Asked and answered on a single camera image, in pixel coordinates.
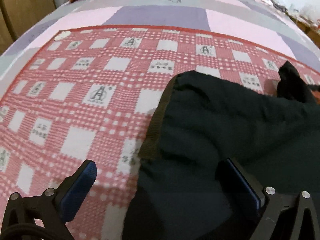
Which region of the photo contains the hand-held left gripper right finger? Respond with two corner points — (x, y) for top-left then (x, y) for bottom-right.
(218, 157), (320, 240)

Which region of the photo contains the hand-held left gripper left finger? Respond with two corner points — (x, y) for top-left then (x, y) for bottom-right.
(0, 159), (98, 240)

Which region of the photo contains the dark green jacket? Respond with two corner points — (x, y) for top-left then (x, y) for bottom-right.
(122, 61), (320, 240)

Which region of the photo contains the red checked blanket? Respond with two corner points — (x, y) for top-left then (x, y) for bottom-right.
(0, 24), (320, 240)

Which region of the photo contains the wooden bedside table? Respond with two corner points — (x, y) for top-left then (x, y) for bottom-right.
(287, 12), (320, 48)

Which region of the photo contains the purple pink patchwork bed sheet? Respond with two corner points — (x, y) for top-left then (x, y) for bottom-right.
(0, 0), (320, 82)

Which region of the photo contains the wooden wardrobe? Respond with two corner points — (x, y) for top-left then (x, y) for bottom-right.
(0, 0), (57, 56)

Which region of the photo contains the black cable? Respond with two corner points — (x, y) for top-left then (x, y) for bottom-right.
(0, 223), (52, 240)

